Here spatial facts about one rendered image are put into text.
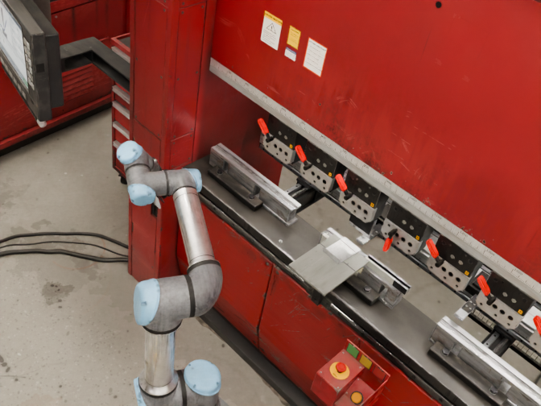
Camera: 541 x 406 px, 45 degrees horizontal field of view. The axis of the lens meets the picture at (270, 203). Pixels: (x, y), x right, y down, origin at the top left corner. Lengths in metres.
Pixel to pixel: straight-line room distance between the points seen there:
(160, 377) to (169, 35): 1.23
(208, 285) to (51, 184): 2.51
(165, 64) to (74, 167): 1.83
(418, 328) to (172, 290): 1.12
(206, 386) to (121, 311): 1.48
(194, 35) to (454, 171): 1.11
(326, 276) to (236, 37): 0.96
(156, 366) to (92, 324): 1.52
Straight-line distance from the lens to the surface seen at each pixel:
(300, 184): 2.95
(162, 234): 3.12
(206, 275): 1.76
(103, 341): 3.35
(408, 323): 2.52
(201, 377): 2.06
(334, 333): 2.64
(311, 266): 2.41
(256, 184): 2.74
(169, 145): 2.77
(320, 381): 2.42
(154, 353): 1.88
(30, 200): 4.05
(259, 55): 2.45
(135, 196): 1.93
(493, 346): 2.65
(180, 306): 1.73
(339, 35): 2.17
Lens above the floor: 2.75
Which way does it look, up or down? 42 degrees down
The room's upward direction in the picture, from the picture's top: 12 degrees clockwise
